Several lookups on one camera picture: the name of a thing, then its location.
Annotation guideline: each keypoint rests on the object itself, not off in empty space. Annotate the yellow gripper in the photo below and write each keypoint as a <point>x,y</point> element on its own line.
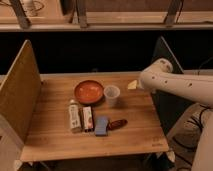
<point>132,85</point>

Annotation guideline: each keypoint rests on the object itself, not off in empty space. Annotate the small white bottle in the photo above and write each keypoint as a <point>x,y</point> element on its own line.
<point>75,121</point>

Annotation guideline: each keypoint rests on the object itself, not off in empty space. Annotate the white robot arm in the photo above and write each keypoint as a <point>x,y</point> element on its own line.
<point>197,88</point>

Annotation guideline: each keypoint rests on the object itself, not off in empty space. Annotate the orange ceramic bowl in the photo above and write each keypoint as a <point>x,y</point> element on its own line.
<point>88,92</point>

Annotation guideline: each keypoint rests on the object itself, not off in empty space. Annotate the clear plastic cup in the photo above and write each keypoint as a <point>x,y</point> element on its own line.
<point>111,93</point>

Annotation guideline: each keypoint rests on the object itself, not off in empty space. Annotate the right dark side panel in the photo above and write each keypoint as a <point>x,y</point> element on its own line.
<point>168,106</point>

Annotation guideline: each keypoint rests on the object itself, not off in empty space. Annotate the dark red oval object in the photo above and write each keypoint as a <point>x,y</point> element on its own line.
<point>117,124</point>

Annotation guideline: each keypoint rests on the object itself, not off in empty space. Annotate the blue sponge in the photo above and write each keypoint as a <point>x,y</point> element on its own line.
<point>101,126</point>

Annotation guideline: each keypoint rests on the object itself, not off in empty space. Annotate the white red box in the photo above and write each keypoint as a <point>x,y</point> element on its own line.
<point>88,119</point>

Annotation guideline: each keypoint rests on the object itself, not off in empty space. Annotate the left wooden side panel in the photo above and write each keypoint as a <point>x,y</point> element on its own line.
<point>18,93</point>

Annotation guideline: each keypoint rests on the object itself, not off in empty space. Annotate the white container on shelf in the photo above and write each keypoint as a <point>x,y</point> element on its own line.
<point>30,8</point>

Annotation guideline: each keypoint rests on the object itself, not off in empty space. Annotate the wooden shelf frame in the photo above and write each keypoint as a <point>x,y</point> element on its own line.
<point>106,15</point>

